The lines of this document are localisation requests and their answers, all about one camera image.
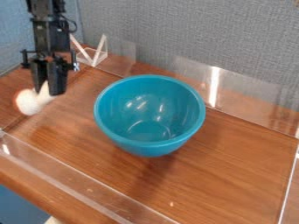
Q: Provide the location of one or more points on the clear acrylic front barrier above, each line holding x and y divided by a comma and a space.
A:
64, 191

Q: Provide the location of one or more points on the clear acrylic corner bracket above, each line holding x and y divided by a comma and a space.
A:
88, 55

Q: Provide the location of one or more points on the clear acrylic back barrier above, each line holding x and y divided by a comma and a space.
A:
257, 101

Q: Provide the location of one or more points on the brown white plush mushroom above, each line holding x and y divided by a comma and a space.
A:
29, 101

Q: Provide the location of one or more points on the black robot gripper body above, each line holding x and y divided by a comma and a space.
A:
50, 39

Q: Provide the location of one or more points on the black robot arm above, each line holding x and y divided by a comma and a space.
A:
52, 57

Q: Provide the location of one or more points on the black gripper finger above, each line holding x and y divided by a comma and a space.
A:
57, 76
38, 73

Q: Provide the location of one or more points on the blue plastic bowl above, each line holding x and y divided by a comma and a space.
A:
149, 114

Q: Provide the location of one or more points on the clear acrylic barrier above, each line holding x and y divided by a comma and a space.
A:
257, 101
64, 191

